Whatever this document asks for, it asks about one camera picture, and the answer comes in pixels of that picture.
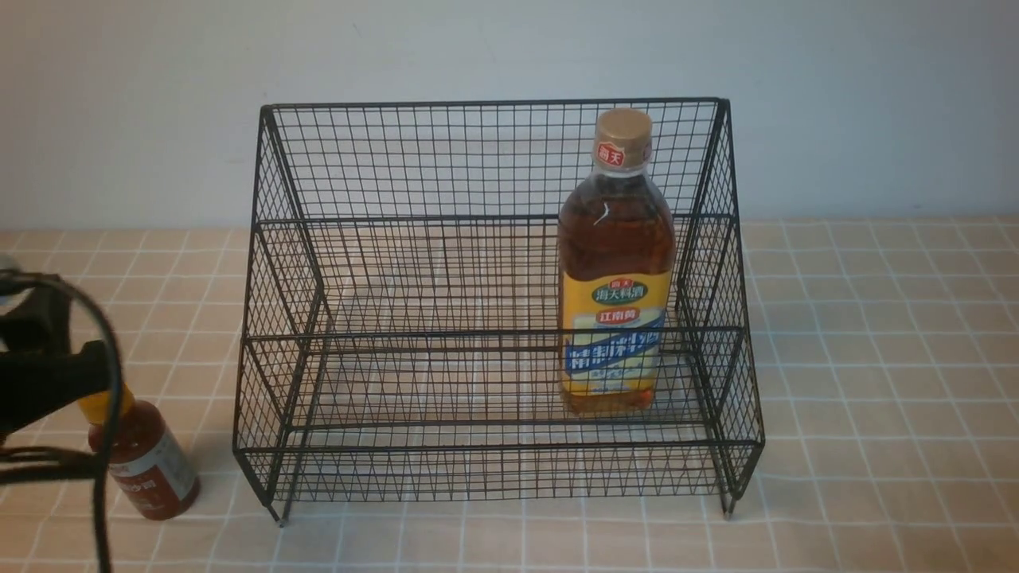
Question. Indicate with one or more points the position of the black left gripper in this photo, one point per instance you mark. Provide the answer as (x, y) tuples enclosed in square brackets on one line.
[(39, 373)]

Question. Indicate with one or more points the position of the small red sauce bottle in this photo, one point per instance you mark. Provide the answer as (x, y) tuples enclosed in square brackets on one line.
[(148, 464)]

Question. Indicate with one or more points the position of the large cooking wine bottle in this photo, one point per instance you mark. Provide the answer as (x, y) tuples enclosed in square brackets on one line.
[(616, 246)]

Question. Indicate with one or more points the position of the checkered beige tablecloth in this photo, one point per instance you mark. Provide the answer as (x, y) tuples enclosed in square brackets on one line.
[(886, 355)]

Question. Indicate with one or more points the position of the black wire mesh shelf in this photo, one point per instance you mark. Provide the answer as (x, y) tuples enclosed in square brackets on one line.
[(400, 339)]

